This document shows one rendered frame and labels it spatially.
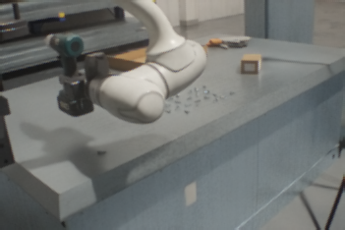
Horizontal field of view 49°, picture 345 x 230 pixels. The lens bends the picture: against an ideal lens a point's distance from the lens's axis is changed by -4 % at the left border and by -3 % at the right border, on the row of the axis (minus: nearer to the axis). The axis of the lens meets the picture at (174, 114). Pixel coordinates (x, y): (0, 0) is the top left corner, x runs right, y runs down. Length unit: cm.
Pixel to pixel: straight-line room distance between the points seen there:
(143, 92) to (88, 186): 28
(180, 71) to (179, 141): 27
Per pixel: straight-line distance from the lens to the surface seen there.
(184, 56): 94
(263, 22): 273
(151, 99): 84
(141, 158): 105
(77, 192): 95
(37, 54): 485
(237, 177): 152
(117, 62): 192
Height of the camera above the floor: 112
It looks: 21 degrees down
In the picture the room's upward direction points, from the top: 4 degrees counter-clockwise
